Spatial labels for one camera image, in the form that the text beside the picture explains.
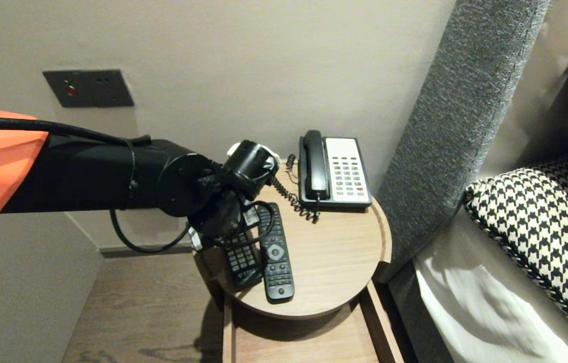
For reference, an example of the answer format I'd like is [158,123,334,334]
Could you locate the grey upholstered headboard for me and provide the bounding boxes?
[374,0,550,275]

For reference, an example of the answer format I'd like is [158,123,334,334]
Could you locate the black telephone handset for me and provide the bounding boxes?
[302,130,330,200]

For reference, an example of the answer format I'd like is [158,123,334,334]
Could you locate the slim black remote control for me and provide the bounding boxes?
[257,203,295,303]

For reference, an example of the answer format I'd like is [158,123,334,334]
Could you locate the dark grey bed base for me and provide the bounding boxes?
[382,262,453,363]

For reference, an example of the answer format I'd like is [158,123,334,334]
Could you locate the black and white desk telephone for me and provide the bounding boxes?
[298,136,372,209]

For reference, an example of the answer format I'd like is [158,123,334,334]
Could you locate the black coiled telephone cord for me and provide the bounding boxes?
[270,154,321,223]

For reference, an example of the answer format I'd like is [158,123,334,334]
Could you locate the black remote with coloured buttons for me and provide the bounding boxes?
[223,233,263,289]

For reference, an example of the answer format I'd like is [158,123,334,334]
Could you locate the beige upholstered headboard panel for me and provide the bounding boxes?
[475,0,568,179]

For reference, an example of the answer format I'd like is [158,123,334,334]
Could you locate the white bed sheet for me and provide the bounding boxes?
[412,207,568,363]

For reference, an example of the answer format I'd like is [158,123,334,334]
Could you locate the brown skirting board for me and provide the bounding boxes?
[100,244,195,260]

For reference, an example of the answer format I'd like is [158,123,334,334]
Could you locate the houndstooth black and white pillow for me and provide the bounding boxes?
[464,154,568,359]

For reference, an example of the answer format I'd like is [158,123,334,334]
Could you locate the dark wall switch panel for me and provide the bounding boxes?
[43,70,135,108]

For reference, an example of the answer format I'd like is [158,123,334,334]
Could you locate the round wooden nightstand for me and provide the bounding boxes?
[192,159,392,321]

